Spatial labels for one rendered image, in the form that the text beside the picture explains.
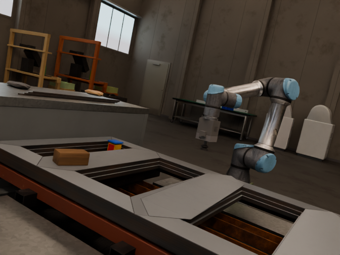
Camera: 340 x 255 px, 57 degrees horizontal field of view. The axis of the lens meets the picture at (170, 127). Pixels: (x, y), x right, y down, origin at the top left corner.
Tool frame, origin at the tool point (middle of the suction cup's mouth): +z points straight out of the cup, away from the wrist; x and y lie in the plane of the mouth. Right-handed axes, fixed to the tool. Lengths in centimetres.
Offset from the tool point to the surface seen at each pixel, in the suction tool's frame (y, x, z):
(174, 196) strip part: 19.9, -43.9, 10.9
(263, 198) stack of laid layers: 33.9, 0.0, 12.5
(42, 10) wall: -872, 334, -202
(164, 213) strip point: 28, -58, 11
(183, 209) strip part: 29, -50, 11
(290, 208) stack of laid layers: 45.0, 1.3, 12.9
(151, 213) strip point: 27, -62, 11
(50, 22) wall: -879, 368, -176
